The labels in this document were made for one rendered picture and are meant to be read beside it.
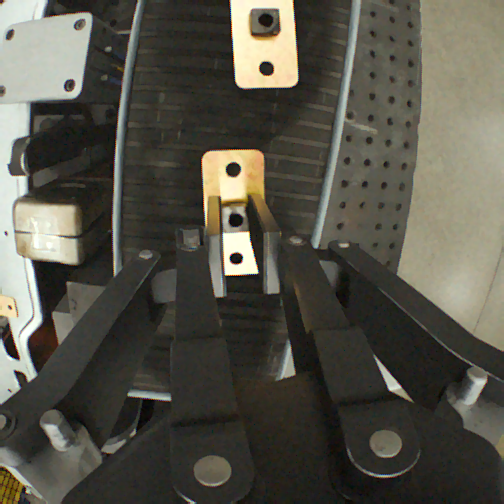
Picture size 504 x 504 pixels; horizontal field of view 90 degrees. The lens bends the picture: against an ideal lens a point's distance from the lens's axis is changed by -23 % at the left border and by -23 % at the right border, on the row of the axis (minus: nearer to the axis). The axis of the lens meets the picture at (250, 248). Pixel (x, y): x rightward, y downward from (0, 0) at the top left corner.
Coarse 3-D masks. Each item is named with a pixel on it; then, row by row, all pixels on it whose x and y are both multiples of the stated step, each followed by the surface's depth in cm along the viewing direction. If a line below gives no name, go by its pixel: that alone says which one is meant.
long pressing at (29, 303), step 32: (32, 0) 24; (0, 32) 24; (0, 128) 30; (32, 128) 31; (0, 160) 31; (0, 192) 33; (0, 224) 34; (0, 256) 36; (32, 288) 38; (32, 320) 40; (0, 352) 43; (32, 352) 44; (0, 384) 46
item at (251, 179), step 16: (208, 160) 19; (224, 160) 19; (240, 160) 19; (256, 160) 20; (208, 176) 20; (224, 176) 20; (240, 176) 20; (256, 176) 20; (208, 192) 20; (224, 192) 20; (240, 192) 20; (256, 192) 20; (224, 208) 20; (240, 208) 20; (224, 224) 20; (240, 224) 20; (224, 240) 21; (240, 240) 22; (224, 256) 22; (240, 272) 22; (256, 272) 23
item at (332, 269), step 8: (280, 224) 17; (288, 224) 17; (288, 232) 16; (296, 232) 16; (280, 256) 14; (320, 256) 13; (280, 264) 14; (328, 264) 13; (336, 264) 13; (280, 272) 14; (328, 272) 13; (336, 272) 13; (344, 272) 13; (336, 280) 13; (344, 280) 13; (336, 288) 13; (344, 288) 13
